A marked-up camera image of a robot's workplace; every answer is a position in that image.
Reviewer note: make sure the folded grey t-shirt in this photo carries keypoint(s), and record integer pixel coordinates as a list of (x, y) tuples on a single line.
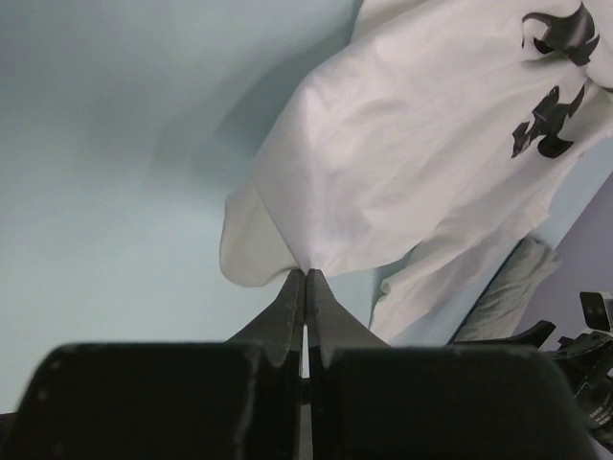
[(499, 309)]

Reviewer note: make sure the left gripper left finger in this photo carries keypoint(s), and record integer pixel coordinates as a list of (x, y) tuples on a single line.
[(279, 328)]

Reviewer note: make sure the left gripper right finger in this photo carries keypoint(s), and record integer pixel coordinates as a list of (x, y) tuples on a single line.
[(331, 327)]

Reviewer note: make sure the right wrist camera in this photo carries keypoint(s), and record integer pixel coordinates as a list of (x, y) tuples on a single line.
[(597, 310)]

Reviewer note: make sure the white printed t-shirt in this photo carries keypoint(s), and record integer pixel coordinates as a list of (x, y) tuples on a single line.
[(437, 137)]

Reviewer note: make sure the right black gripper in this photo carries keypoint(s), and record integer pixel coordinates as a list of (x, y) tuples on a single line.
[(586, 362)]

